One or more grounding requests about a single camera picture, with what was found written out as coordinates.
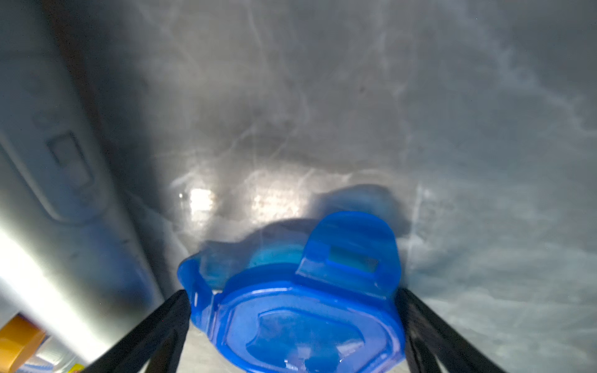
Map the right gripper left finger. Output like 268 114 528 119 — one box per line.
84 290 191 373

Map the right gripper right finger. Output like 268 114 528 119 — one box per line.
396 288 505 373

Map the blue lid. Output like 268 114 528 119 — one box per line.
177 211 406 372

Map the silver microphone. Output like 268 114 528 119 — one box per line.
1 1 163 362

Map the white bottle orange cap upper-right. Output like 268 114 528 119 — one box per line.
0 315 46 373

